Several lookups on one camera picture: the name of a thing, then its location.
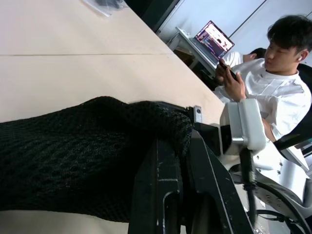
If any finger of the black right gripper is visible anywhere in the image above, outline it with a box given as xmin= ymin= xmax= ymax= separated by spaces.
xmin=156 ymin=100 xmax=196 ymax=123

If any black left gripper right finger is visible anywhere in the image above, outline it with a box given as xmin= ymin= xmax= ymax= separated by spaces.
xmin=184 ymin=128 xmax=254 ymax=234

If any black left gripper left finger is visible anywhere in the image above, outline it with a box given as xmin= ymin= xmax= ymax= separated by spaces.
xmin=128 ymin=137 xmax=183 ymax=234

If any black smartphone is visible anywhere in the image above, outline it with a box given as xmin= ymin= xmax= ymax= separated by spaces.
xmin=218 ymin=59 xmax=240 ymax=81

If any black mesh drawstring pouch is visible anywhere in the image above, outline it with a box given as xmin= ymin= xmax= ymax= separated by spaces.
xmin=0 ymin=96 xmax=194 ymax=224

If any man's right hand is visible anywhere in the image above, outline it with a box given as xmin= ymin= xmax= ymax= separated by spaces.
xmin=215 ymin=63 xmax=231 ymax=85

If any man's left hand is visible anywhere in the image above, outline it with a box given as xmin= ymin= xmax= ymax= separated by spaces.
xmin=224 ymin=72 xmax=247 ymax=102

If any grey metal laptop stand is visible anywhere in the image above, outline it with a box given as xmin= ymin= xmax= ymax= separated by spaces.
xmin=167 ymin=26 xmax=221 ymax=74

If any open laptop with lit screen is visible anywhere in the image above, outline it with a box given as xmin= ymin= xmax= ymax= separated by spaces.
xmin=192 ymin=20 xmax=236 ymax=66

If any person with dark hair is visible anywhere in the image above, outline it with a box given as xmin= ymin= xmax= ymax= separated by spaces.
xmin=222 ymin=47 xmax=268 ymax=68

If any seated man in white shirt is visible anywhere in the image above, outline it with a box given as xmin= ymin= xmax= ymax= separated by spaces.
xmin=214 ymin=14 xmax=312 ymax=143

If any black office chair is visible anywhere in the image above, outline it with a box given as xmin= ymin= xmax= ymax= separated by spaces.
xmin=274 ymin=62 xmax=312 ymax=156

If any clear plastic bag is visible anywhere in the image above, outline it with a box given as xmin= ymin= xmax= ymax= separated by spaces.
xmin=80 ymin=0 xmax=125 ymax=17

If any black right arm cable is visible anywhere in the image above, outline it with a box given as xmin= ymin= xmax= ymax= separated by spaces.
xmin=239 ymin=148 xmax=312 ymax=234

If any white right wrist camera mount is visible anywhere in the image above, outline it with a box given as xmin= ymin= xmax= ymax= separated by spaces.
xmin=219 ymin=98 xmax=267 ymax=156

